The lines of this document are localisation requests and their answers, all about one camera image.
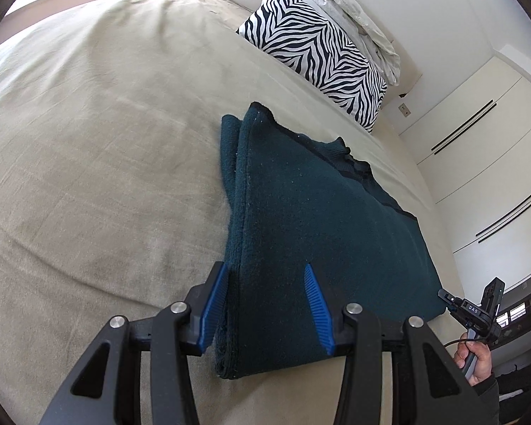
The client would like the dark teal knit sweater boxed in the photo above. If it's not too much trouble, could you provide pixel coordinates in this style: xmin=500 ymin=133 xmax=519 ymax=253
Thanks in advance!
xmin=215 ymin=103 xmax=445 ymax=379

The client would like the person's right hand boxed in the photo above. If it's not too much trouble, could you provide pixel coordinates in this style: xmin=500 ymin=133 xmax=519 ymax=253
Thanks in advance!
xmin=454 ymin=341 xmax=492 ymax=387

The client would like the dark jacket right sleeve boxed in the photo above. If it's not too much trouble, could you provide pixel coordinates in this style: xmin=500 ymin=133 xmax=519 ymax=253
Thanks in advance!
xmin=473 ymin=374 xmax=500 ymax=425

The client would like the beige bed cover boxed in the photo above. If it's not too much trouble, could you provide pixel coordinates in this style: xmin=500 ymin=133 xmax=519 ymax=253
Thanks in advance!
xmin=0 ymin=0 xmax=462 ymax=424

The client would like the zebra print pillow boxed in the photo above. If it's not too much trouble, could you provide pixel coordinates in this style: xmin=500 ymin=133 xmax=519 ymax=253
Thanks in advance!
xmin=237 ymin=0 xmax=387 ymax=132

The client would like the crumpled white duvet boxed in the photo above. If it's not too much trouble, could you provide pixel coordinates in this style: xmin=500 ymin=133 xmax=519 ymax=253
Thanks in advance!
xmin=307 ymin=0 xmax=401 ymax=86

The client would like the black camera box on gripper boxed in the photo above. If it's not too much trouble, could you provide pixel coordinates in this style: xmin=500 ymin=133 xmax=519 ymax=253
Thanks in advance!
xmin=480 ymin=277 xmax=506 ymax=319

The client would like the black camera cable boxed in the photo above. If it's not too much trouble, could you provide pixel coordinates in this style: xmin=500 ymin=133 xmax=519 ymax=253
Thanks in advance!
xmin=442 ymin=313 xmax=497 ymax=350

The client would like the white wardrobe with black handles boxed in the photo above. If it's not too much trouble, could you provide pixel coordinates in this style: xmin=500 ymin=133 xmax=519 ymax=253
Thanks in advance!
xmin=401 ymin=57 xmax=531 ymax=299

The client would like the wall power socket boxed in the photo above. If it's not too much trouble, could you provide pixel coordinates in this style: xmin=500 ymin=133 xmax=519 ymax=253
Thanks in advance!
xmin=399 ymin=104 xmax=411 ymax=117

